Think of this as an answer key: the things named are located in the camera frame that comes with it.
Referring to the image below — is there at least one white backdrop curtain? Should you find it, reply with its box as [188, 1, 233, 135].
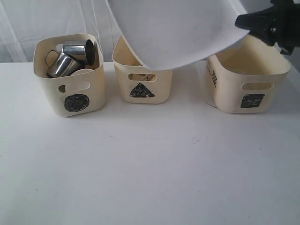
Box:
[0, 0, 271, 62]

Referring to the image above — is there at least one steel mug with wire handle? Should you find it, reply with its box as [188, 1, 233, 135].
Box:
[45, 49, 82, 78]

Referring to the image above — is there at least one steel mug with round handle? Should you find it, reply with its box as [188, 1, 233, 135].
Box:
[62, 39, 95, 66]

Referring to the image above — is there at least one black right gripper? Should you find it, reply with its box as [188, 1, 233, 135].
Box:
[235, 0, 300, 55]

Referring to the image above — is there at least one white ceramic bowl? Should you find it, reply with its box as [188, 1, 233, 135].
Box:
[71, 68, 93, 75]

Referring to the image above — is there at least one cream bin with triangle mark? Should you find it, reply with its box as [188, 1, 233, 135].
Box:
[112, 36, 173, 104]

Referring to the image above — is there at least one wooden chopstick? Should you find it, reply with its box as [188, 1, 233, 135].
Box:
[128, 74, 156, 82]

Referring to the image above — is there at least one cream bin with square mark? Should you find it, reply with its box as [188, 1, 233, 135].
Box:
[205, 35, 291, 113]

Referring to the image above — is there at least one white rectangular plate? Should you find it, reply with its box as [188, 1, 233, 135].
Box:
[107, 0, 248, 71]

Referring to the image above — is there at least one cream bin with circle mark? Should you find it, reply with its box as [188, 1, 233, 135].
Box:
[33, 34, 106, 117]

